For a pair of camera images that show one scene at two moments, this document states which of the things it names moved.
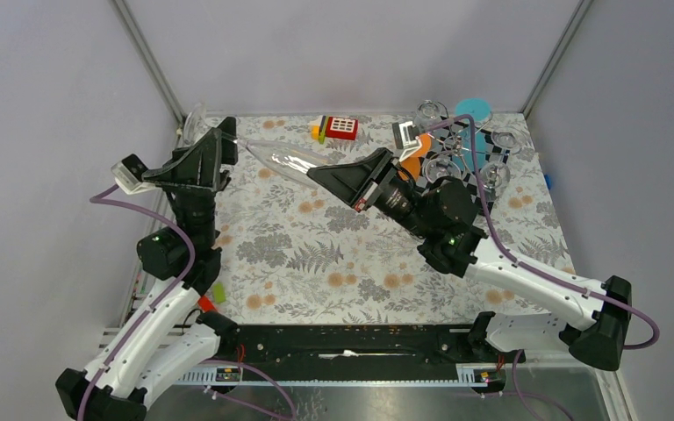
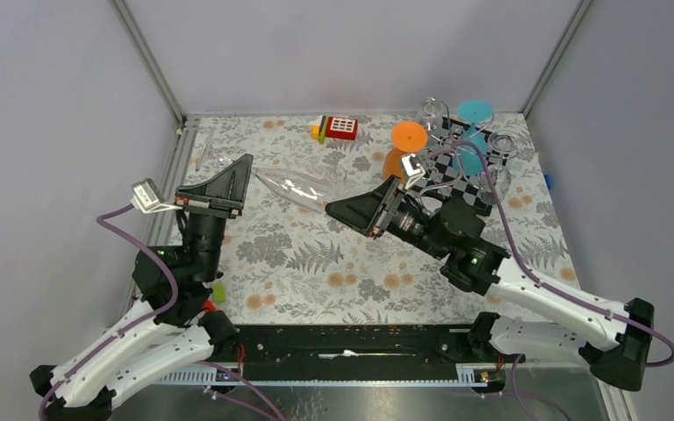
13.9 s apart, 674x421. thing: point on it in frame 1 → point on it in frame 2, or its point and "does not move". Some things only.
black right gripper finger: (350, 181) → (364, 210)
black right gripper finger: (358, 203) → (357, 215)
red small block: (205, 304) does not move
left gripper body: (192, 181) → (225, 208)
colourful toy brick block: (334, 127) does not move
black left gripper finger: (229, 143) → (231, 182)
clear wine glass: (436, 167) → (306, 191)
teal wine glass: (469, 145) does not move
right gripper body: (374, 191) → (387, 213)
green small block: (218, 291) does not move
